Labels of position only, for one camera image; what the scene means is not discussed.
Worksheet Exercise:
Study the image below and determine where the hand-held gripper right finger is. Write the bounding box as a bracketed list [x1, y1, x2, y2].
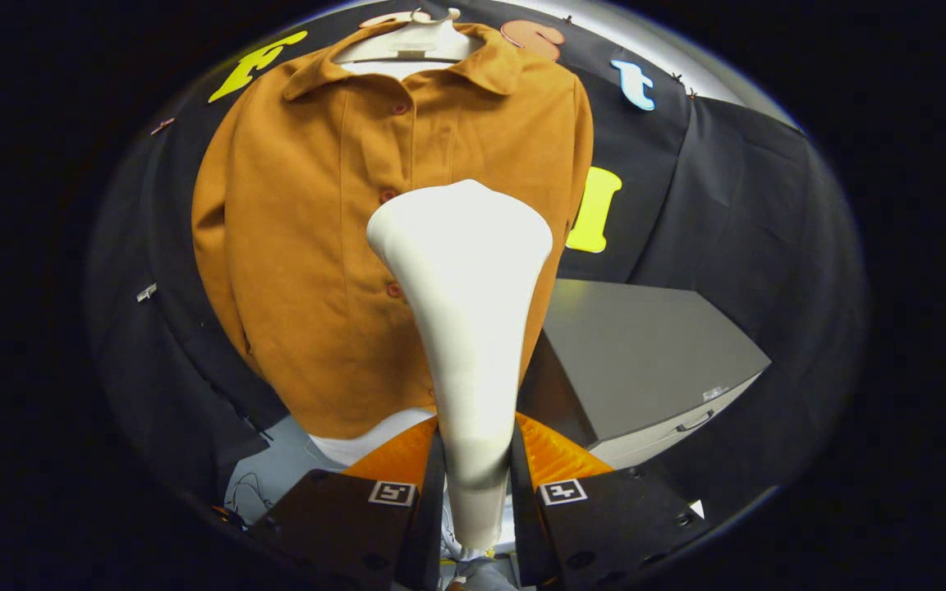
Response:
[510, 413, 708, 589]

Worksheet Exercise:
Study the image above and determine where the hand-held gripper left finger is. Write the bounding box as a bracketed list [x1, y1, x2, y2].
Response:
[247, 415, 448, 591]

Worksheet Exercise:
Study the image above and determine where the white garment steamer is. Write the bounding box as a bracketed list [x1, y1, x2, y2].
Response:
[366, 179, 554, 552]

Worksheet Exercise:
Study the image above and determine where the orange button-up shirt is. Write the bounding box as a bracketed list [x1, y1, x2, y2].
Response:
[191, 21, 595, 440]

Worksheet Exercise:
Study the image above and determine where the white clothes hanger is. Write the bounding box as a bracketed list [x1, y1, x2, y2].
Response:
[333, 7, 484, 65]

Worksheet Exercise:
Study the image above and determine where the white mannequin torso on stand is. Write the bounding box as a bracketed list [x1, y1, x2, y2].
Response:
[309, 59, 441, 467]

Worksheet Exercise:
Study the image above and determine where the grey cabinet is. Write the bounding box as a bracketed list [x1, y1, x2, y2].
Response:
[518, 279, 772, 470]

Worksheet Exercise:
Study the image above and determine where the black backdrop cloth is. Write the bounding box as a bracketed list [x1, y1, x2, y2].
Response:
[87, 0, 865, 526]

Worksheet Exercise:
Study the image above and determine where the row of black clips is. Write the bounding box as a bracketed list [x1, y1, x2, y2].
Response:
[562, 12, 700, 99]

